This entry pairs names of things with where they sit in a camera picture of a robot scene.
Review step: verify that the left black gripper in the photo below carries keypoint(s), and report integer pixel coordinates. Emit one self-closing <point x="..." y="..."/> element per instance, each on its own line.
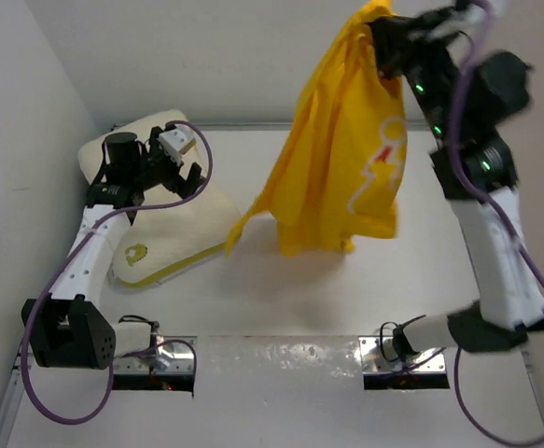
<point x="174" y="184"/>

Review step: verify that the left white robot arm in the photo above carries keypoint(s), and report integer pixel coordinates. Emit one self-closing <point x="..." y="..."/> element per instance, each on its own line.
<point x="64" y="325"/>

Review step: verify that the metal base plate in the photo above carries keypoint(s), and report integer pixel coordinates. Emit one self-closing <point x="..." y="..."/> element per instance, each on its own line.
<point x="169" y="359"/>
<point x="379" y="357"/>

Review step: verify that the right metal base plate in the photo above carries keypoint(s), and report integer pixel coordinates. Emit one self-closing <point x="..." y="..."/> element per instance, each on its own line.
<point x="379" y="357"/>

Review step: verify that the yellow pillowcase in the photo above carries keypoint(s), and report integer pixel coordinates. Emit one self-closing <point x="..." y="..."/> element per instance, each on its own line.
<point x="339" y="171"/>

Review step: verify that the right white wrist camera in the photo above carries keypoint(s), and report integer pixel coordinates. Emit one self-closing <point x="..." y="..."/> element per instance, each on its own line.
<point x="473" y="12"/>

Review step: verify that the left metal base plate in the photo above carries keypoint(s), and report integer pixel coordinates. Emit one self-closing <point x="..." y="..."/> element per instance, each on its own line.
<point x="169" y="359"/>

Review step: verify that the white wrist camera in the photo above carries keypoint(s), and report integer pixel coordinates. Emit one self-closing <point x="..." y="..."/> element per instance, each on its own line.
<point x="176" y="143"/>
<point x="473" y="12"/>

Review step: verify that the cream quilted pillow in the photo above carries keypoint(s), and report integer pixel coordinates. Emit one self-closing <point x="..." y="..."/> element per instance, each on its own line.
<point x="162" y="243"/>

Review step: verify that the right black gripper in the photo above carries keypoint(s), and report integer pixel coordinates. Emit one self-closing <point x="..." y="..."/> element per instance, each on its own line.
<point x="397" y="37"/>

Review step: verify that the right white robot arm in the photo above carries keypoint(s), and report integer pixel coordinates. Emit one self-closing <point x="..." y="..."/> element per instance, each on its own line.
<point x="463" y="103"/>

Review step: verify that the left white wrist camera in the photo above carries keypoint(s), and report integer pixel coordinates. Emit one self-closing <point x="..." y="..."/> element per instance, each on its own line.
<point x="176" y="143"/>

